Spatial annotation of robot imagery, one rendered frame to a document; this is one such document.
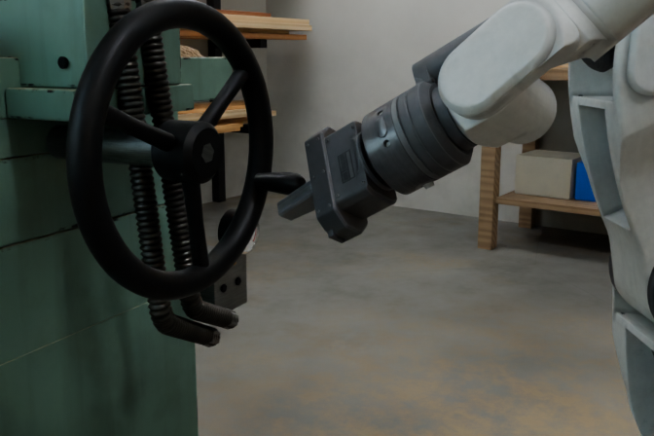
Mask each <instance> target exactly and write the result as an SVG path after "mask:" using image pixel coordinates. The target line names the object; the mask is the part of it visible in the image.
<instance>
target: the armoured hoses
mask: <svg viewBox="0 0 654 436"><path fill-rule="evenodd" d="M151 1H154V0H135V3H136V8H138V7H140V6H142V5H144V4H146V3H148V2H151ZM107 7H108V9H109V10H108V12H107V13H108V14H109V16H110V17H109V21H110V22H111V23H110V25H109V26H110V28H111V27H112V26H113V25H114V24H115V23H116V22H117V21H119V20H120V19H121V18H122V17H124V16H125V15H126V14H128V13H129V12H131V8H132V6H131V0H107ZM161 34H162V32H161V33H159V34H157V35H155V36H154V37H152V38H151V39H150V40H148V41H147V42H146V43H145V44H144V45H143V46H142V47H141V48H142V50H143V52H142V54H143V55H144V57H143V61H144V62H145V63H144V65H143V66H144V68H145V71H144V73H145V74H146V75H147V76H146V77H145V79H146V81H148V82H147V83H146V86H147V87H148V89H147V92H148V93H149V95H148V98H149V99H151V100H150V101H149V104H150V105H151V107H150V110H151V111H152V114H151V117H152V118H153V120H152V123H153V124H154V125H153V127H157V128H159V126H160V125H161V124H162V123H164V122H166V121H169V120H175V118H174V117H173V116H172V115H173V114H174V112H173V111H172V110H171V109H172V108H173V106H172V104H170V103H171V102H172V99H171V98H170V96H171V93H170V92H169V90H170V86H169V85H168V84H169V80H168V79H167V78H168V75H167V74H166V72H167V70H168V69H167V68H166V67H165V66H166V62H165V61H164V60H165V58H166V56H165V55H164V52H165V50H164V49H163V46H164V43H163V42H162V40H163V37H162V36H161ZM136 53H137V52H136ZM136 53H135V54H134V55H133V57H132V58H131V59H130V61H129V62H128V64H127V66H126V67H125V69H124V71H123V73H122V75H121V77H120V79H119V81H118V84H117V86H116V87H117V88H118V89H119V90H118V94H119V95H120V97H119V100H120V101H121V103H120V105H119V106H120V107H121V108H122V110H121V111H122V112H124V113H126V114H128V115H130V116H132V117H133V118H135V119H137V120H139V121H142V122H144V123H146V124H147V122H146V121H145V120H144V119H145V118H146V115H145V114H144V113H143V112H144V111H145V108H144V107H142V106H143V105H144V102H143V101H142V98H143V95H142V94H141V93H142V91H143V89H142V88H140V86H141V82H139V80H140V78H141V77H140V76H139V75H138V73H139V72H140V70H139V69H138V68H137V67H138V65H139V63H138V62H137V59H138V56H137V55H136ZM151 168H152V166H142V165H133V164H130V167H129V168H128V170H129V171H130V174H129V176H130V177H131V179H130V181H129V182H130V183H131V184H132V186H131V188H132V189H133V192H132V195H133V196H134V198H133V201H134V202H135V204H134V207H135V208H136V209H135V211H134V213H135V214H136V217H135V219H136V220H137V223H136V225H137V226H138V227H139V228H138V229H137V231H138V232H139V233H140V234H139V235H138V237H139V238H140V240H139V243H140V244H141V246H140V248H139V249H140V250H142V252H141V253H140V255H141V256H142V257H143V258H142V259H141V261H142V262H143V263H145V264H146V265H148V266H150V267H152V268H154V269H157V270H161V271H165V270H166V267H165V266H164V265H165V263H166V261H165V260H164V257H165V256H164V254H163V253H164V250H163V249H162V247H163V246H164V245H163V244H162V243H161V241H162V240H163V238H162V237H161V236H160V235H161V234H162V232H161V231H160V228H161V226H160V225H159V223H160V222H161V220H160V219H158V217H159V216H160V214H159V213H158V212H157V211H158V210H159V209H158V208H157V207H156V205H157V204H158V202H157V201H156V200H155V199H156V198H157V196H156V195H155V192H156V189H154V187H155V185H156V184H155V183H154V182H153V181H154V179H155V178H154V177H153V176H152V175H153V173H154V171H153V170H152V169H151ZM161 182H162V183H163V184H162V188H163V189H164V190H163V194H164V195H165V196H164V197H163V199H164V200H165V203H164V205H165V206H166V209H165V211H166V212H167V213H166V215H165V216H166V217H168V219H167V223H169V225H168V228H169V229H170V230H169V233H170V234H171V236H170V239H171V243H170V244H171V245H172V248H171V250H172V251H173V253H172V256H173V257H174V259H173V262H175V264H174V268H176V269H175V270H176V271H179V270H183V269H186V268H188V267H190V266H192V265H193V263H192V253H191V244H190V235H189V226H188V219H187V213H186V206H185V201H184V195H183V188H182V182H178V181H168V180H164V179H163V178H162V180H161ZM179 300H180V301H181V304H180V305H181V306H182V310H184V312H185V313H186V315H187V316H189V317H190V318H191V319H193V320H191V319H188V318H185V317H182V316H179V315H176V314H174V313H173V310H172V306H171V305H170V304H171V301H162V300H153V299H148V300H147V302H148V303H149V306H148V308H149V309H150V312H149V313H150V315H151V320H152V321H153V324H154V326H155V327H156V328H157V330H158V331H159V332H161V333H162V334H164V335H167V336H170V337H173V338H177V339H180V340H184V341H188V342H192V343H195V344H199V345H204V346H207V347H212V346H215V345H217V344H219V341H220V332H219V331H218V330H217V329H216V328H214V327H212V326H209V325H204V324H202V323H200V322H203V323H207V324H211V325H215V326H218V327H222V328H224V329H228V330H229V329H233V328H235V327H236V326H237V323H238V315H237V314H236V312H235V311H232V310H231V309H226V308H222V307H219V306H216V305H213V304H210V303H208V302H205V301H203V300H202V298H201V296H200V293H198V294H195V295H193V296H190V297H187V298H183V299H179ZM194 320H196V321H194ZM197 321H199V322H197Z"/></svg>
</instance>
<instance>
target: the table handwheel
mask: <svg viewBox="0 0 654 436"><path fill-rule="evenodd" d="M173 28H186V29H191V30H194V31H197V32H198V33H200V34H202V35H204V36H205V37H207V38H208V39H209V40H211V41H212V42H213V43H214V44H215V45H216V46H217V47H218V48H219V49H220V50H221V52H222V53H223V54H224V56H225V57H226V59H227V60H228V62H229V63H230V64H231V66H232V68H233V70H234V72H233V73H232V75H231V76H230V78H229V79H228V81H227V82H226V84H225V85H224V86H223V88H222V89H221V90H220V91H219V93H218V94H217V96H216V97H215V99H214V100H213V101H212V102H211V104H210V105H209V106H208V108H207V109H206V110H205V112H204V113H203V114H202V116H201V117H200V119H199V120H198V121H181V120H169V121H166V122H164V123H162V124H161V125H160V126H159V128H157V127H153V126H151V125H149V124H146V123H144V122H142V121H139V120H137V119H135V118H133V117H132V116H130V115H128V114H126V113H124V112H122V111H121V110H119V109H117V108H115V107H113V106H111V105H110V101H111V98H112V95H113V92H114V90H115V87H116V85H117V83H118V81H119V79H120V77H121V75H122V73H123V71H124V69H125V67H126V66H127V64H128V62H129V61H130V59H131V58H132V57H133V55H134V54H135V53H136V52H137V51H138V50H139V48H140V47H142V46H143V45H144V44H145V43H146V42H147V41H148V40H150V39H151V38H152V37H154V36H155V35H157V34H159V33H161V32H163V31H166V30H169V29H173ZM239 90H241V92H242V95H243V99H244V103H245V108H246V114H247V121H248V132H249V153H248V164H247V171H246V177H245V182H244V186H243V190H242V194H241V197H240V201H239V203H238V206H237V209H236V213H235V215H234V217H233V220H232V222H231V224H230V225H229V227H228V229H227V230H226V231H225V233H224V235H223V236H222V238H221V239H220V240H219V242H218V243H217V244H216V245H215V247H214V248H213V249H212V250H211V251H210V252H209V253H208V252H207V244H206V237H205V230H204V224H203V213H202V201H201V190H200V184H203V183H206V182H208V181H209V180H211V179H212V177H213V176H214V175H215V173H216V172H217V170H218V169H219V167H220V164H221V161H222V158H223V145H222V141H221V138H220V136H219V134H218V132H217V130H216V128H215V126H216V125H217V123H218V122H219V120H220V119H221V117H222V115H223V114H224V112H225V111H226V109H227V108H228V106H229V104H230V103H231V102H232V100H233V99H234V98H235V96H236V94H237V93H238V92H239ZM105 126H108V127H112V128H107V127H105ZM47 147H48V150H49V152H50V153H51V155H52V156H54V157H55V158H59V159H66V174H67V184H68V190H69V196H70V200H71V205H72V208H73V212H74V216H75V219H76V222H77V225H78V227H79V230H80V232H81V235H82V237H83V239H84V241H85V243H86V245H87V247H88V249H89V250H90V252H91V254H92V256H93V257H94V259H95V260H96V262H97V263H98V264H99V266H100V267H102V268H103V269H104V271H105V272H106V273H107V274H108V275H109V276H110V277H111V278H112V279H113V280H115V281H116V282H117V283H118V284H120V285H121V286H123V287H124V288H126V289H127V290H128V291H130V292H132V293H134V294H136V295H139V296H141V297H144V298H148V299H153V300H162V301H172V300H179V299H183V298H187V297H190V296H193V295H195V294H198V293H199V292H201V291H203V290H205V289H206V288H208V287H210V286H211V285H212V284H214V283H215V282H216V281H217V280H219V279H220V278H221V277H222V276H223V275H224V274H225V273H226V272H227V271H228V270H229V269H230V268H231V267H232V266H233V265H234V264H235V262H236V261H237V260H238V258H239V257H240V255H241V254H242V252H243V251H244V249H245V248H246V246H247V244H248V243H249V241H250V239H251V238H252V236H253V234H254V232H255V229H256V227H257V225H258V222H259V220H260V217H261V214H262V211H263V208H264V205H265V202H266V198H267V194H268V191H266V190H263V189H258V188H256V187H255V186H254V177H255V175H256V174H257V173H268V172H272V167H273V116H272V108H271V103H270V98H269V93H268V89H267V85H266V82H265V79H264V75H263V73H262V70H261V67H260V65H259V62H258V60H257V58H256V56H255V55H254V53H253V51H252V49H251V47H250V46H249V44H248V42H247V41H246V39H245V38H244V36H243V35H242V34H241V33H240V31H239V30H238V29H237V28H236V27H235V25H234V24H233V23H232V22H231V21H230V20H229V19H228V18H226V17H225V16H224V15H223V14H221V13H220V12H218V11H217V10H215V9H214V8H212V7H210V6H208V5H206V4H204V3H201V2H199V1H197V0H154V1H151V2H148V3H146V4H144V5H142V6H140V7H138V8H136V9H134V10H132V11H131V12H129V13H128V14H126V15H125V16H124V17H122V18H121V19H120V20H119V21H117V22H116V23H115V24H114V25H113V26H112V27H111V28H110V30H109V31H108V32H107V33H106V34H105V35H104V37H103V38H102V39H101V41H100V42H99V44H98V45H97V47H96V48H95V50H94V51H93V53H92V55H91V57H90V59H89V61H88V63H87V65H86V67H85V69H84V71H83V74H82V76H81V78H80V81H79V84H78V87H77V89H76V92H75V95H74V99H73V102H72V107H71V111H70V116H69V122H68V126H55V127H53V128H52V129H51V130H50V132H49V134H48V137H47ZM102 163H111V164H133V165H142V166H152V167H154V168H155V171H156V172H157V173H158V174H159V176H160V177H161V178H163V179H164V180H168V181H178V182H182V188H183V195H184V201H185V206H186V213H187V219H188V226H189V235H190V244H191V253H192V263H193V265H192V266H190V267H188V268H186V269H183V270H179V271H173V272H166V271H161V270H157V269H154V268H152V267H150V266H148V265H146V264H145V263H143V262H142V261H141V260H139V259H138V258H137V257H136V256H135V255H134V254H133V253H132V252H131V251H130V250H129V248H128V247H127V245H126V244H125V243H124V241H123V239H122V237H121V236H120V234H119V232H118V230H117V228H116V225H115V223H114V221H113V218H112V215H111V212H110V209H109V206H108V202H107V198H106V194H105V189H104V181H103V171H102Z"/></svg>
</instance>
